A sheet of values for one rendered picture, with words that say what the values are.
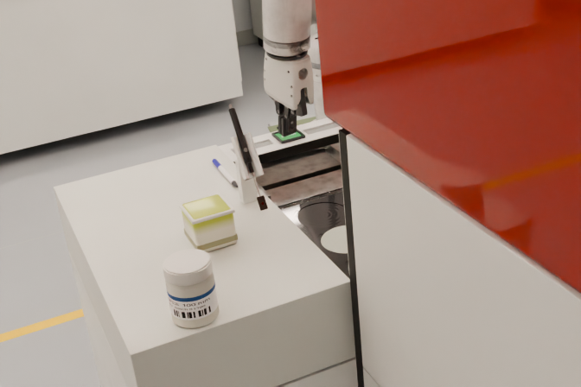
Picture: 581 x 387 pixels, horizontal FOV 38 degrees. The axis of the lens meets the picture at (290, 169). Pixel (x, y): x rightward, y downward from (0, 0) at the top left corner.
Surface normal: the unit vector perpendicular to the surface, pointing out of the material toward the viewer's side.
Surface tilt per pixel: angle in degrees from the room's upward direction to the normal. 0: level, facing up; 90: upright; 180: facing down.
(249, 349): 90
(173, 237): 0
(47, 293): 0
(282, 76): 92
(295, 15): 100
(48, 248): 0
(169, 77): 90
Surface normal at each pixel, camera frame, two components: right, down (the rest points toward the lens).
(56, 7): 0.40, 0.36
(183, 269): -0.09, -0.90
